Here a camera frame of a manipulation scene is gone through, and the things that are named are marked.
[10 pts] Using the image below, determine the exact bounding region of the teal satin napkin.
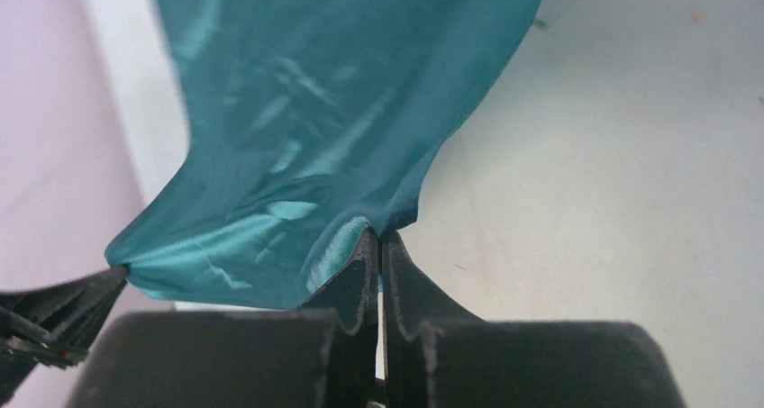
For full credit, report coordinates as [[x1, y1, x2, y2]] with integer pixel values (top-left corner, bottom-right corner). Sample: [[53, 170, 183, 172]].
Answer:
[[105, 0, 541, 309]]

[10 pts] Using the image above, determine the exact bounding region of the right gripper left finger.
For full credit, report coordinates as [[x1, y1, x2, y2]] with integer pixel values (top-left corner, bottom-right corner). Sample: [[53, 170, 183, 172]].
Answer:
[[68, 230, 379, 408]]

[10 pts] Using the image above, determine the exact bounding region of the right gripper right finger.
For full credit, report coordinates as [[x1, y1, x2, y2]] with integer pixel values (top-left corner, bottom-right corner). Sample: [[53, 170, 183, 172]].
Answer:
[[380, 233, 685, 407]]

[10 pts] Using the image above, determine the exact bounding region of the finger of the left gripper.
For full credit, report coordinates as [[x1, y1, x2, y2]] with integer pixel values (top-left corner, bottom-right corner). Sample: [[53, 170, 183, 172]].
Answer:
[[1, 309, 89, 405], [1, 266, 129, 340]]

